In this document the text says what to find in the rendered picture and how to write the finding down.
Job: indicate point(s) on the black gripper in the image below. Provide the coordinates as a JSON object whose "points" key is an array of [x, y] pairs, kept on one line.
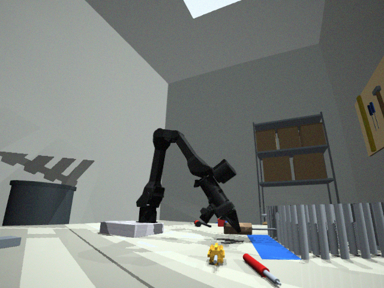
{"points": [[224, 208]]}

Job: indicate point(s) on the blue tape strip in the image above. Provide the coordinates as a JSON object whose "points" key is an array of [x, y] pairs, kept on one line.
{"points": [[270, 249]]}

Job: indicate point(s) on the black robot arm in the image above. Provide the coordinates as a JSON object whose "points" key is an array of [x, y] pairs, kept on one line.
{"points": [[153, 191]]}

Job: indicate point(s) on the red-handled screwdriver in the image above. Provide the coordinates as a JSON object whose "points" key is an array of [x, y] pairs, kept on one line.
{"points": [[262, 270]]}

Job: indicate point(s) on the red cube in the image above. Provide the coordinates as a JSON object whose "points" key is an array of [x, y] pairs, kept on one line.
{"points": [[221, 223]]}

